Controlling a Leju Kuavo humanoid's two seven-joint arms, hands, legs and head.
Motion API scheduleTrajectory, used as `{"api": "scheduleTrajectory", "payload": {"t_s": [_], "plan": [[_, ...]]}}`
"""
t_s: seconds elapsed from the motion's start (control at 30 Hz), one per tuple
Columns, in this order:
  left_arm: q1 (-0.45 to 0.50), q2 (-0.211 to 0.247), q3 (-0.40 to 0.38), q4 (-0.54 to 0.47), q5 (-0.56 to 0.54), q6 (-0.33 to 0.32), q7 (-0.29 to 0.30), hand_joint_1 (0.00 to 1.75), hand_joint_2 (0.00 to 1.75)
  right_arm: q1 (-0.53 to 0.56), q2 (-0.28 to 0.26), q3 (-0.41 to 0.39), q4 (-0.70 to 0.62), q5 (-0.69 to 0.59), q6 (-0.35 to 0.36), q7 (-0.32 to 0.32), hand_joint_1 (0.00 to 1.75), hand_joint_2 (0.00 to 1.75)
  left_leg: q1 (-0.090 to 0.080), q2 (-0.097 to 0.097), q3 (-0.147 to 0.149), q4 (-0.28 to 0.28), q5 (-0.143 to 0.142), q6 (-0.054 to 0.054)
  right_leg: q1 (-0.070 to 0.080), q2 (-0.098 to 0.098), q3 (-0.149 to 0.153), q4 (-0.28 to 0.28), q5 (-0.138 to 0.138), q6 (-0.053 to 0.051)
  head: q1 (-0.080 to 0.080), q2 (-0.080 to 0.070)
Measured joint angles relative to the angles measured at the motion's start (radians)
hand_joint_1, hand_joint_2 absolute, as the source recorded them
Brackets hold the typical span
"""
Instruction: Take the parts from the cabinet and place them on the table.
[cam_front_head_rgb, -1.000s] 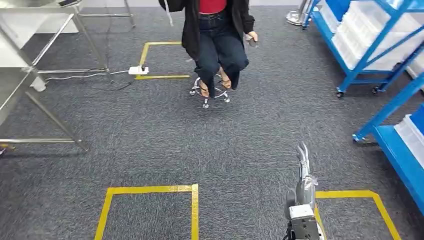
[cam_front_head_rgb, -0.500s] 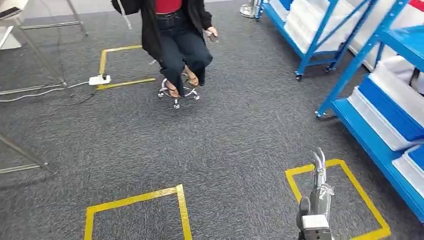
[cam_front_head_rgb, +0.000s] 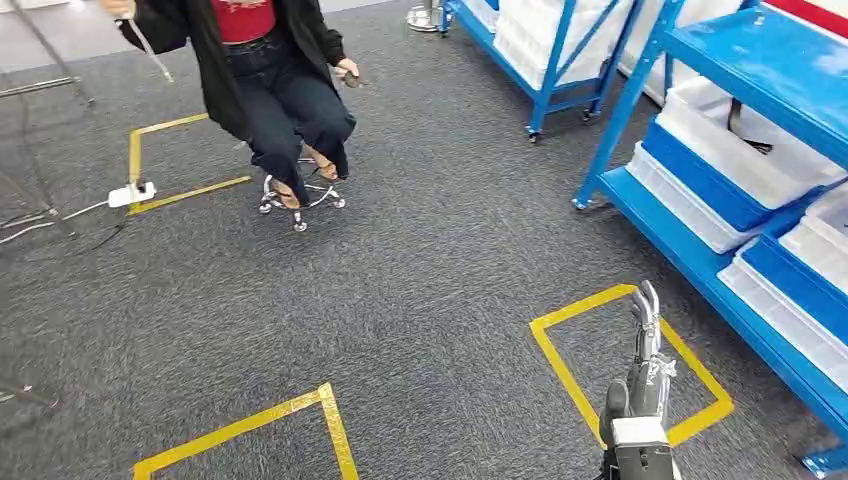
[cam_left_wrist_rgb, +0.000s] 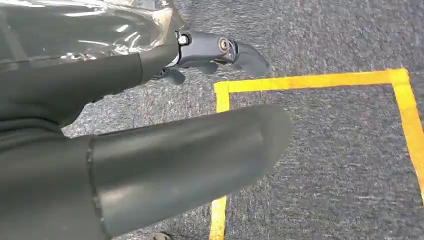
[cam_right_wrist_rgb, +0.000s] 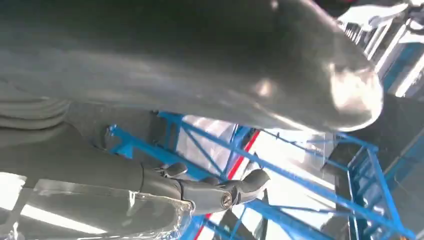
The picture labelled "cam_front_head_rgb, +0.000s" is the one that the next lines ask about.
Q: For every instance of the person's right hand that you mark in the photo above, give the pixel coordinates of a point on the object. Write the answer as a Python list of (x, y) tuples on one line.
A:
[(118, 6)]

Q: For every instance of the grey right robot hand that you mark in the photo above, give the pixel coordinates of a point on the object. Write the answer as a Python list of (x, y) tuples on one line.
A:
[(646, 391)]

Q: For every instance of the person's left hand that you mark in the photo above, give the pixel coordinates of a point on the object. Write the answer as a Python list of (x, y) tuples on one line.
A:
[(344, 68)]

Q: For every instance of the small dark handheld device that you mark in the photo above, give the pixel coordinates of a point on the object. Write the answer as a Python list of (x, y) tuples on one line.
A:
[(352, 81)]

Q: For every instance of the yellow floor tape square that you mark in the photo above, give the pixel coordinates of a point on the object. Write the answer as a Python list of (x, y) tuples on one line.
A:
[(566, 384)]

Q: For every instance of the person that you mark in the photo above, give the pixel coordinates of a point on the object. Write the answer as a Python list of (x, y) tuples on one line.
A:
[(265, 99)]

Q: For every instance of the table with metal legs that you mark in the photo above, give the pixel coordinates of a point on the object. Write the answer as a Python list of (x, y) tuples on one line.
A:
[(40, 86)]

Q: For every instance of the swivel chair with chrome base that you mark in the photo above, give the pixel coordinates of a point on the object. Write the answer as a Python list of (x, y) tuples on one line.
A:
[(301, 212)]

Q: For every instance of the blue plastic crate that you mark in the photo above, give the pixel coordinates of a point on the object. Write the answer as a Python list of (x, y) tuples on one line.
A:
[(795, 285), (702, 172)]

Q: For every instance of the white power strip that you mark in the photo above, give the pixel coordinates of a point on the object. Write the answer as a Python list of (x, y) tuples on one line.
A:
[(132, 194)]

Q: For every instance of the blue metal shelf rack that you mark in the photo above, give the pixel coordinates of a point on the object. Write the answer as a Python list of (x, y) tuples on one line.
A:
[(762, 60), (554, 66)]

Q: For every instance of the black part in crate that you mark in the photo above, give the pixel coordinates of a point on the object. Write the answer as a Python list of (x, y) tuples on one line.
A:
[(748, 129)]

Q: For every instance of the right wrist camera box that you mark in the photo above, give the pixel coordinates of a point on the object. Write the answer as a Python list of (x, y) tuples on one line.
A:
[(639, 430)]

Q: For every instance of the chrome barrier post base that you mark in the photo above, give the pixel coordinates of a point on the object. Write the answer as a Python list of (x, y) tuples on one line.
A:
[(425, 16)]

